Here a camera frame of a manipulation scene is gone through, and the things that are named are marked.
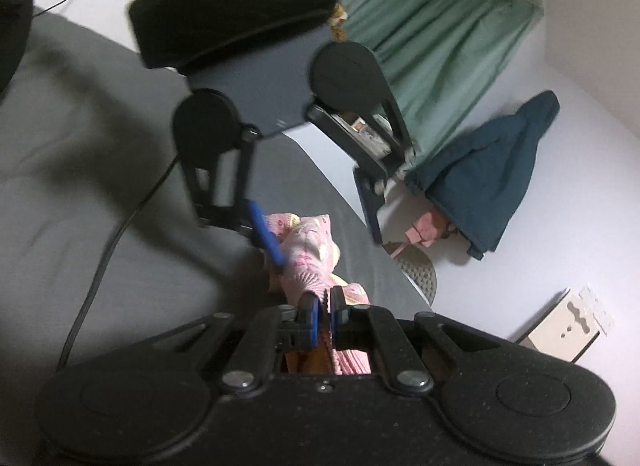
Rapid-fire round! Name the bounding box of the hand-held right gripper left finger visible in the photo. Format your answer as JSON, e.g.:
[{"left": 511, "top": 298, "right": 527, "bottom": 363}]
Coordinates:
[{"left": 136, "top": 293, "right": 321, "bottom": 392}]

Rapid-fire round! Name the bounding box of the round grey fan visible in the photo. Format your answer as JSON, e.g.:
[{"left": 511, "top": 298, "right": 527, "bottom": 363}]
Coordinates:
[{"left": 396, "top": 250, "right": 439, "bottom": 307}]

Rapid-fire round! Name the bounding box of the clear plastic hanger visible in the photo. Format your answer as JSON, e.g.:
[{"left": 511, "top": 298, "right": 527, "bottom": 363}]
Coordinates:
[{"left": 574, "top": 285, "right": 617, "bottom": 333}]

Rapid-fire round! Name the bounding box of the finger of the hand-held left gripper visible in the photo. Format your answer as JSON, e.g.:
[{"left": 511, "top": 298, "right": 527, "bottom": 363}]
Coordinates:
[
  {"left": 181, "top": 126, "right": 291, "bottom": 267},
  {"left": 305, "top": 90, "right": 418, "bottom": 247}
]

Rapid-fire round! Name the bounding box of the dark teal jacket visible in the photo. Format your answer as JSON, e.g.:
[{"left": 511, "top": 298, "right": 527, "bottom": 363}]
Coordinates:
[{"left": 404, "top": 90, "right": 562, "bottom": 263}]

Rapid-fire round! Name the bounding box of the green curtain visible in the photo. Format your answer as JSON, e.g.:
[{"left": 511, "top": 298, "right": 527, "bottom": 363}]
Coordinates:
[{"left": 325, "top": 0, "right": 544, "bottom": 183}]

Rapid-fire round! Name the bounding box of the pink yellow knitted sweater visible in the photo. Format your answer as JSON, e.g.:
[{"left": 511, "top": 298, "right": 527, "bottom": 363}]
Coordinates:
[{"left": 256, "top": 212, "right": 374, "bottom": 378}]

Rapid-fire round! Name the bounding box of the white black chair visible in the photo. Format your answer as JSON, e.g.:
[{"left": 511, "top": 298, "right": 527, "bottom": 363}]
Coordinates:
[{"left": 514, "top": 286, "right": 617, "bottom": 363}]

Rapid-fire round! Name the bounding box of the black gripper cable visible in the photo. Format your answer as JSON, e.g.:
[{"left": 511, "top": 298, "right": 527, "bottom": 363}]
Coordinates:
[{"left": 56, "top": 153, "right": 183, "bottom": 373}]

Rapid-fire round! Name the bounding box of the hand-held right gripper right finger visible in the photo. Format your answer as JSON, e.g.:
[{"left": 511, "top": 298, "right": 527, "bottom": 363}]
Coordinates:
[{"left": 329, "top": 286, "right": 505, "bottom": 394}]

